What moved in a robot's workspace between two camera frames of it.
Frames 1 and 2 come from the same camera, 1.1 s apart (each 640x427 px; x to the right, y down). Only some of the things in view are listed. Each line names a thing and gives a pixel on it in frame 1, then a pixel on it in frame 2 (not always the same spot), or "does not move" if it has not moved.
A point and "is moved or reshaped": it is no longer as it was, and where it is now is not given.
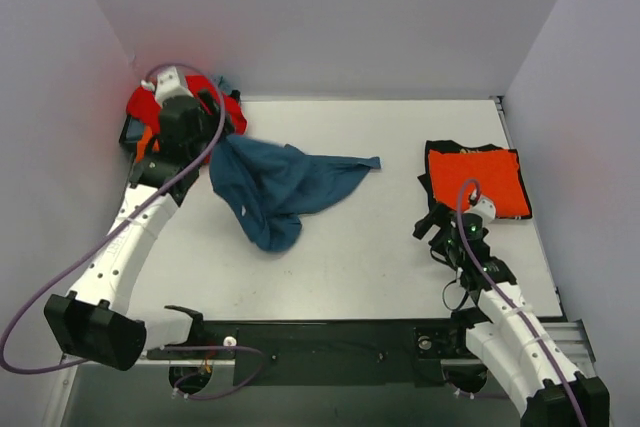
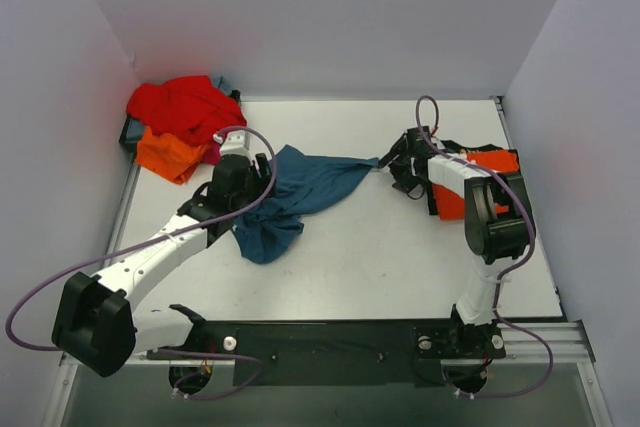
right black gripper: (435, 223) to (400, 162)
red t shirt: (144, 103) does not move
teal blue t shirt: (269, 186) is moved or reshaped
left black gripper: (211, 107) to (264, 169)
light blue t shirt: (225, 85) does not move
